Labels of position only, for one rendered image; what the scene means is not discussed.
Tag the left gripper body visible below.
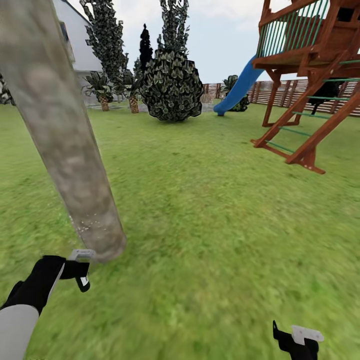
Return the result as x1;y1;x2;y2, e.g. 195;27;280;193
67;260;90;279

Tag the pesticide atomizer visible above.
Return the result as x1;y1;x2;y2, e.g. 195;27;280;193
75;276;91;293

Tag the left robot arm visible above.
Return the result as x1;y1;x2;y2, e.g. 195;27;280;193
0;248;97;360

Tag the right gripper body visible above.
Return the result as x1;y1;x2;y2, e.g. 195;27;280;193
278;331;318;360

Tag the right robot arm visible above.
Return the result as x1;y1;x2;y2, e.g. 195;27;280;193
273;320;324;360

